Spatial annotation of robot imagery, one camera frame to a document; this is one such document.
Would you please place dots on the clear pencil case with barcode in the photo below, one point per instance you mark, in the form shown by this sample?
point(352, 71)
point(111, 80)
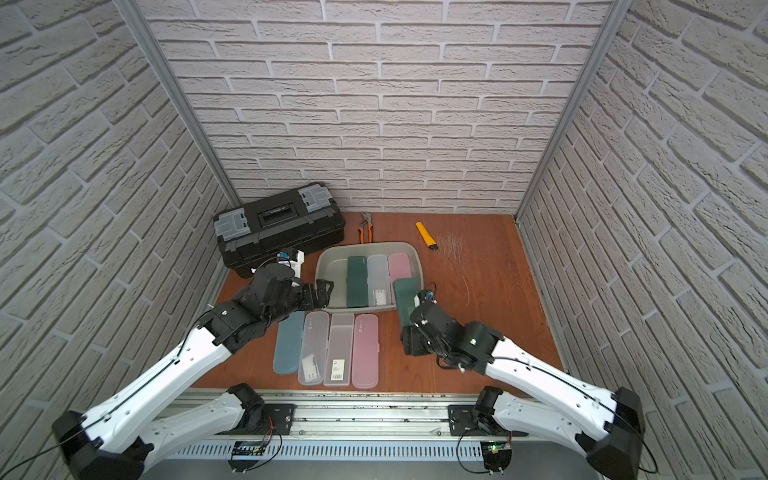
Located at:
point(339, 350)

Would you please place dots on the aluminium corner post left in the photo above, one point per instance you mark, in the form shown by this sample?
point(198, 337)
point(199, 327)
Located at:
point(146, 40)

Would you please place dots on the pink pencil case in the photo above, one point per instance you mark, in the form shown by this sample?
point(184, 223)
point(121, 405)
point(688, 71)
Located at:
point(365, 354)
point(399, 266)

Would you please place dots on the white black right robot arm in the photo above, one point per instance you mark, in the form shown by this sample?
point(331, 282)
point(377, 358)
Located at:
point(606, 427)

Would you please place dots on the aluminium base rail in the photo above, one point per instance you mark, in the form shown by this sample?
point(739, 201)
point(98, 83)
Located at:
point(363, 435)

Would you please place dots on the orange-handled pliers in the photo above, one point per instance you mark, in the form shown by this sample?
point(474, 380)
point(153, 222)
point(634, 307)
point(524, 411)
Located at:
point(365, 229)

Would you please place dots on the aluminium corner post right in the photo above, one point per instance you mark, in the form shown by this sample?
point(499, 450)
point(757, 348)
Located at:
point(597, 53)

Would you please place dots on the blue-grey pencil case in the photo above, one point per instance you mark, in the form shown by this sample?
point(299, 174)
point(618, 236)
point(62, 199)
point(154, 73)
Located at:
point(288, 346)

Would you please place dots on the yellow utility knife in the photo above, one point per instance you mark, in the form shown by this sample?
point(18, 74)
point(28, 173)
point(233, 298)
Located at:
point(429, 241)

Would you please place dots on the dark green pencil case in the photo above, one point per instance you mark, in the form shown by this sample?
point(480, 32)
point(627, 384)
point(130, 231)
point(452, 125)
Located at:
point(357, 282)
point(405, 295)

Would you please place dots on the clear pencil case with label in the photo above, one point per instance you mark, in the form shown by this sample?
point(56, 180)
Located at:
point(314, 348)

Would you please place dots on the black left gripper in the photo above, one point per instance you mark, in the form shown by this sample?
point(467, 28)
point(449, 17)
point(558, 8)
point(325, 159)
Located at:
point(309, 294)

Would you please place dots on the right control circuit board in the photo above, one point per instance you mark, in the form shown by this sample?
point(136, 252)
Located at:
point(496, 457)

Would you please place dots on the left control circuit board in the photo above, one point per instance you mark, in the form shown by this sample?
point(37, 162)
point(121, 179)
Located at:
point(250, 451)

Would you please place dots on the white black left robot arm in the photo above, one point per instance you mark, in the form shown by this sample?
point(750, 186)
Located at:
point(123, 436)

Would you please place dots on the black plastic toolbox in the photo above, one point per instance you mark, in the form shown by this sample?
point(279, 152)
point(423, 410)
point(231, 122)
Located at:
point(305, 218)

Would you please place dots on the grey-green storage tray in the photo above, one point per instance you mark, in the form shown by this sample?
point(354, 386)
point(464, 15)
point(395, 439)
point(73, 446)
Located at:
point(332, 265)

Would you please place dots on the control circuit board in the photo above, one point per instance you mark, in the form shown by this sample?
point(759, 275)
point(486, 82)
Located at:
point(250, 451)
point(496, 457)

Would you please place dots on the aluminium corner post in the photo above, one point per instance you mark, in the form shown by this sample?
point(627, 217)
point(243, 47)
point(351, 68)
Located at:
point(597, 53)
point(146, 40)

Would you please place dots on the clear frosted pencil case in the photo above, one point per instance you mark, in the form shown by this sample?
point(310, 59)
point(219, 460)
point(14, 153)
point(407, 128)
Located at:
point(378, 281)

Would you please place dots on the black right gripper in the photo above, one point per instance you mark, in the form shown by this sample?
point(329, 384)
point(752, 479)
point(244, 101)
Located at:
point(410, 341)

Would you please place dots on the pink pencil case on table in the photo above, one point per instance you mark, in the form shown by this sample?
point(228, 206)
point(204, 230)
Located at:
point(365, 354)

